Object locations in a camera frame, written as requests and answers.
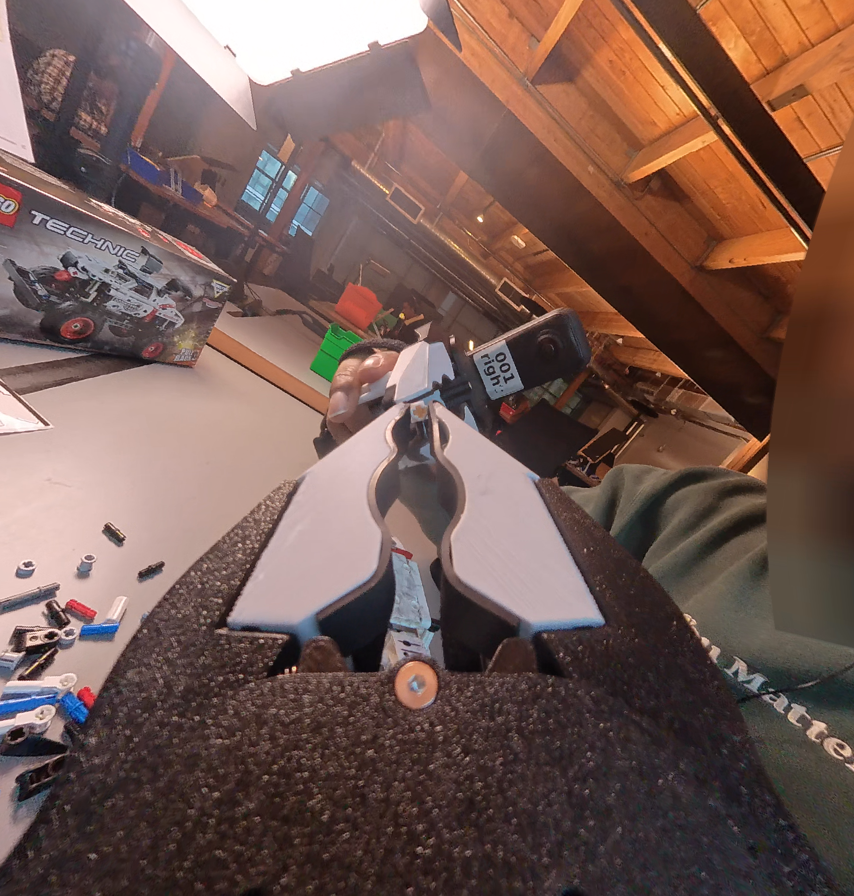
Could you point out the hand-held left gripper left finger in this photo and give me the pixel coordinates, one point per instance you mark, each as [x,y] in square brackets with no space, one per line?
[315,553]

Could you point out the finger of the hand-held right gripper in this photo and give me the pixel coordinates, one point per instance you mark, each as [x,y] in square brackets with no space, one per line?
[420,371]

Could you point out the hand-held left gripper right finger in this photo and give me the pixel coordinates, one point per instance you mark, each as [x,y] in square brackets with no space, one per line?
[518,546]

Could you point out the white Lego beam assembly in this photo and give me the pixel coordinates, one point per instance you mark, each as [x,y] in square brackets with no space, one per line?
[417,434]

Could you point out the grey desk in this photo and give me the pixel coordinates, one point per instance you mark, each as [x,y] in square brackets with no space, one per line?
[161,448]

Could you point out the person's right hand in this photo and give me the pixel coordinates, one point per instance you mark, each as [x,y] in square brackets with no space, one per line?
[350,389]

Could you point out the green storage bin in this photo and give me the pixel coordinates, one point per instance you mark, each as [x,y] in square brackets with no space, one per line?
[332,353]

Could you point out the red storage bin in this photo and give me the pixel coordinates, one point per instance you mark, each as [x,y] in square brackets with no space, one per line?
[357,305]

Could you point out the white stickered beam piece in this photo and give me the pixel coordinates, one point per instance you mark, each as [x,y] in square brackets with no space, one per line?
[406,609]

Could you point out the wood-edged grey table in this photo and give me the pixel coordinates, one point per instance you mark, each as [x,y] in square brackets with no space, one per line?
[266,343]

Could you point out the green sweatshirt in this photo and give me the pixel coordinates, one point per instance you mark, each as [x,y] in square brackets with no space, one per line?
[679,532]

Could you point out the paned window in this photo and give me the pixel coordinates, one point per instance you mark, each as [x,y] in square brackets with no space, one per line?
[266,179]

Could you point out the loose small building parts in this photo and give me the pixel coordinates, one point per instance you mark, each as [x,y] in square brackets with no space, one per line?
[35,637]

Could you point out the toy truck set box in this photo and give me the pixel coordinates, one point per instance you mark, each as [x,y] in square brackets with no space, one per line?
[105,280]

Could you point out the white sticker sheet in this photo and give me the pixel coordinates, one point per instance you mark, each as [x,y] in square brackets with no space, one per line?
[0,406]

